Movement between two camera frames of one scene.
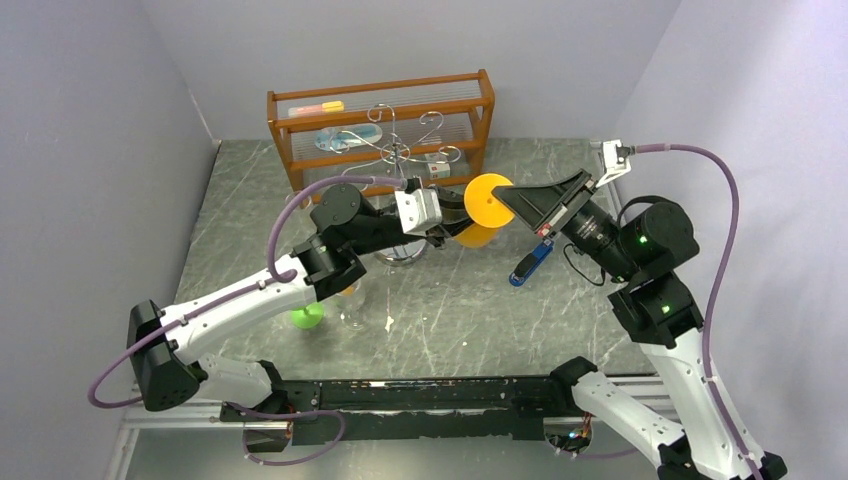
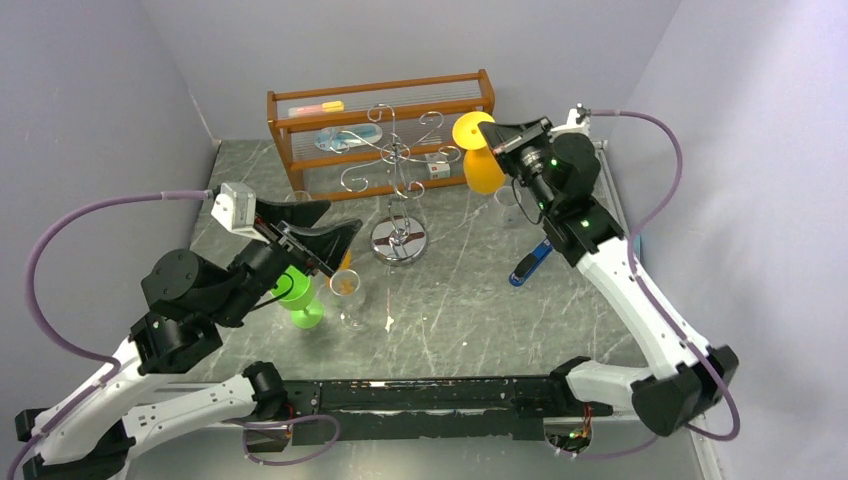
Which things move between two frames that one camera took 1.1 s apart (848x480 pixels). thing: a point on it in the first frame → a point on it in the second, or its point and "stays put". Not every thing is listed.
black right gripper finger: (540, 193) → (504, 137)
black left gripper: (454, 212) → (326, 246)
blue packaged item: (347, 136) stays put
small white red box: (439, 170) stays put
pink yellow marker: (313, 110) stays put
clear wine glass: (351, 299) stays put
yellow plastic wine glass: (484, 210) → (482, 170)
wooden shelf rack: (381, 138) stays put
